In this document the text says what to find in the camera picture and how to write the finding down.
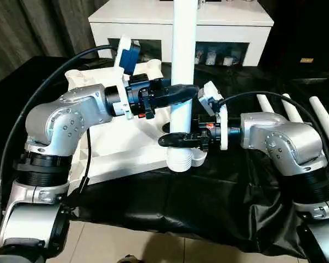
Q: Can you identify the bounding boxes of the white plastic table top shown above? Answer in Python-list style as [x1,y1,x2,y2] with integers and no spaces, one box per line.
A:
[64,59,207,190]

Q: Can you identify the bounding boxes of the white plastic table leg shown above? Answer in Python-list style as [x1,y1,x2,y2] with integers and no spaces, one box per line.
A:
[309,96,329,162]
[281,93,305,124]
[256,94,277,114]
[167,0,201,173]

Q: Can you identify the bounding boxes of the black mat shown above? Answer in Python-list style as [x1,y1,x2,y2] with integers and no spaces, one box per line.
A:
[0,56,329,260]

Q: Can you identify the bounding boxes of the white cabinet with glass doors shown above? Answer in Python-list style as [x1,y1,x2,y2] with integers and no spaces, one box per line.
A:
[88,0,275,67]

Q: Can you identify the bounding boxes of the grey curtain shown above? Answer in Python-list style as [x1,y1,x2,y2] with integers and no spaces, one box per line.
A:
[0,0,97,89]

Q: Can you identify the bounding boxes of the black box with yellow label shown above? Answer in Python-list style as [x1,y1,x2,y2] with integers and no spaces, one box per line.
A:
[263,0,329,81]

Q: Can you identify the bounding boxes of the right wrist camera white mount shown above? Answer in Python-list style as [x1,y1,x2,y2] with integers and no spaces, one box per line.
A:
[197,81,230,151]

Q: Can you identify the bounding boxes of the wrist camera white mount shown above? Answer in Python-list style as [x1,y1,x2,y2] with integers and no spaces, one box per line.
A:
[114,34,142,121]
[197,81,230,151]

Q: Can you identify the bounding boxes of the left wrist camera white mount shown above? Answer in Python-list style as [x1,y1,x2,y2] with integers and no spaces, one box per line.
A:
[114,34,142,121]

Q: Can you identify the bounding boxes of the thin black wire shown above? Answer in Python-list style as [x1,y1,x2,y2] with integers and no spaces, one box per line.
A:
[63,128,93,209]

